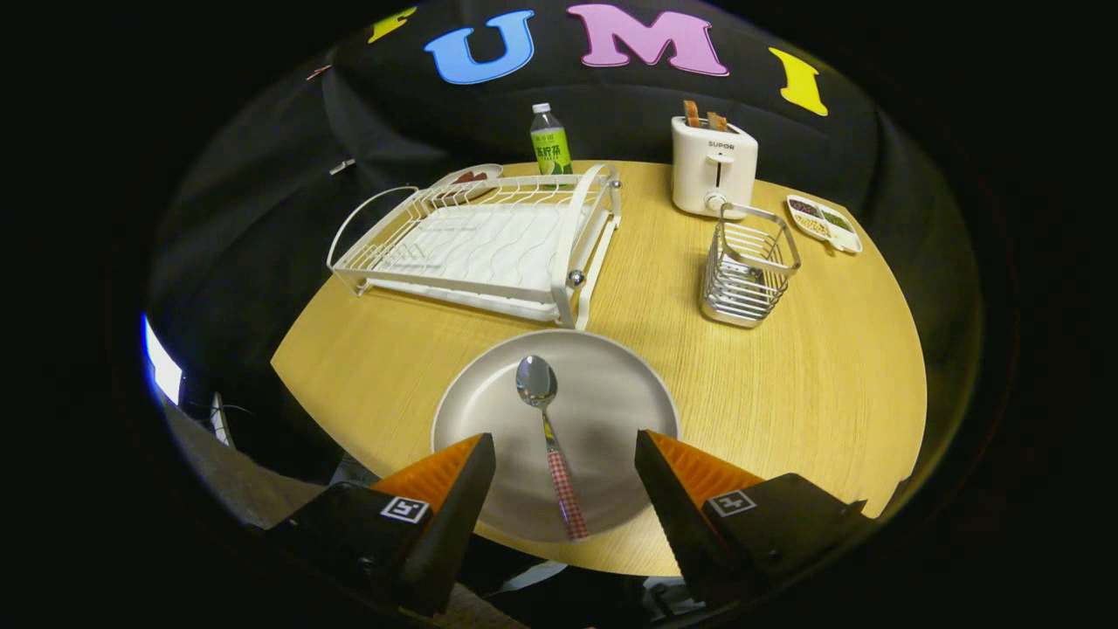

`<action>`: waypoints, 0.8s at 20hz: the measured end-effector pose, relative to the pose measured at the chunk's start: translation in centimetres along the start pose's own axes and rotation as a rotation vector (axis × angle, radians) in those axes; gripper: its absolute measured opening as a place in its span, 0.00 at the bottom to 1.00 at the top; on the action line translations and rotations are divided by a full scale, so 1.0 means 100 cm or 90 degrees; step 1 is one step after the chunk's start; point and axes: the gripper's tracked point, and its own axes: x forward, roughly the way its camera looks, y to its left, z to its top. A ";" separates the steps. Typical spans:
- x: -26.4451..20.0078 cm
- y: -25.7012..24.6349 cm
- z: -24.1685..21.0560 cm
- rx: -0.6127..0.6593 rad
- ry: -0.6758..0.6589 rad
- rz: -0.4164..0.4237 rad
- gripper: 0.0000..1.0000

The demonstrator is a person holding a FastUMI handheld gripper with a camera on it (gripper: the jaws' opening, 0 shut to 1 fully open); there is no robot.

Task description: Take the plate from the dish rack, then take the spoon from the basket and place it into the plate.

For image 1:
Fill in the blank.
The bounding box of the small grey saucer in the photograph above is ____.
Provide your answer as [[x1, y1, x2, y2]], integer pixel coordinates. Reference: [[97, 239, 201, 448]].
[[434, 163, 504, 189]]

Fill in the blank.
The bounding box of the metal wire basket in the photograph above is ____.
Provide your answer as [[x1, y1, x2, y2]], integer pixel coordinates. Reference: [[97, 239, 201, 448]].
[[700, 203, 802, 329]]

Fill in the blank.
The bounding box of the cream round plate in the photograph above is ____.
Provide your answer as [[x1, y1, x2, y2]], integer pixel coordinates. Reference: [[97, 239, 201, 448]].
[[431, 328, 681, 543]]

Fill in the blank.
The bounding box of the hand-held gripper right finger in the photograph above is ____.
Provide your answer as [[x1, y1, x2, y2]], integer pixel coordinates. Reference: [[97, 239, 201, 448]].
[[634, 429, 874, 608]]

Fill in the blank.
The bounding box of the spoon with red checked handle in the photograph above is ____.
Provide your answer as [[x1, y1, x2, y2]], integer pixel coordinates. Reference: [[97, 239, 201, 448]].
[[515, 355, 590, 541]]

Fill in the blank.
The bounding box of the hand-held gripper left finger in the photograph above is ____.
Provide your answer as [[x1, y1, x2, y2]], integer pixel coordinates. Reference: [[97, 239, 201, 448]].
[[266, 432, 497, 617]]

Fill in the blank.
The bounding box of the lit monitor screen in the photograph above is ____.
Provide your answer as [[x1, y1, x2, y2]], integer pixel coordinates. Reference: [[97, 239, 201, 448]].
[[142, 314, 184, 407]]

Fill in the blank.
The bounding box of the white divided bean tray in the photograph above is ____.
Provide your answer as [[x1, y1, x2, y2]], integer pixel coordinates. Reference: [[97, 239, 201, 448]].
[[786, 194, 864, 255]]

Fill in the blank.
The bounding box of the green label drink bottle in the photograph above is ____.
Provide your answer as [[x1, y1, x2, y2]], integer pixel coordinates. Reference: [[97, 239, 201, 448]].
[[529, 102, 574, 178]]

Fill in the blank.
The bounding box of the white wire dish rack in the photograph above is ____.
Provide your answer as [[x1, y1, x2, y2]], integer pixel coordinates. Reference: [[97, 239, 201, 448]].
[[327, 163, 624, 331]]

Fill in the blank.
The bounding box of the white toaster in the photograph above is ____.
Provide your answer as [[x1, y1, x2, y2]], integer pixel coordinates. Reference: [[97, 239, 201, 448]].
[[671, 115, 759, 219]]

